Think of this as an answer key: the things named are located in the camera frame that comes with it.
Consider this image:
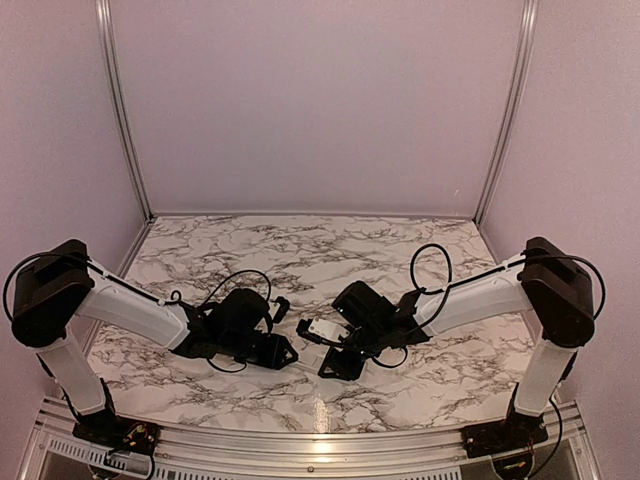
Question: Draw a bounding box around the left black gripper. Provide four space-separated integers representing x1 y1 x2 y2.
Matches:
220 332 298 373

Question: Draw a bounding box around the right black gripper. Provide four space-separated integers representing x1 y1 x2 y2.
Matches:
319 321 387 380

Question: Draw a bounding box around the white remote control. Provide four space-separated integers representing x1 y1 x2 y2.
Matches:
293 351 324 374

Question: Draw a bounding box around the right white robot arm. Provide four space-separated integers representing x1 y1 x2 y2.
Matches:
310 237 604 448

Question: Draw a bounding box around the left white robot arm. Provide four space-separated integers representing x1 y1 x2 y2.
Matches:
1 239 299 445

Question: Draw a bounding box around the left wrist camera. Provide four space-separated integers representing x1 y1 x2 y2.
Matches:
265 296 290 333

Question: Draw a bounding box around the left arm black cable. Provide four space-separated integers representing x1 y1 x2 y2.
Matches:
169 269 274 311

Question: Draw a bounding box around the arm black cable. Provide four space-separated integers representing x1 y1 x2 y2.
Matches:
410 243 606 326
169 269 274 311

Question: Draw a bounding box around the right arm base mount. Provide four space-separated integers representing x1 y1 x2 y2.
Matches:
461 421 549 458

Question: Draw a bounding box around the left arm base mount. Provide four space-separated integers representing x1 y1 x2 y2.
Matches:
72 417 160 456

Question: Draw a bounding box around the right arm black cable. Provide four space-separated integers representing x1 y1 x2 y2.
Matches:
410 243 606 326

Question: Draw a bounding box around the front aluminium rail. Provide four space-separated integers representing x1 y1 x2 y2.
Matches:
17 398 602 479

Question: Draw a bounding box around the left aluminium frame post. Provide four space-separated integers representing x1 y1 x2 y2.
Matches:
95 0 154 223

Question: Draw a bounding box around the aluminium frame post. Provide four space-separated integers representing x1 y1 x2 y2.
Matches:
95 0 154 223
473 0 539 230

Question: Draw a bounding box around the right aluminium frame post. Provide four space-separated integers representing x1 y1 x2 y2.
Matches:
473 0 539 230

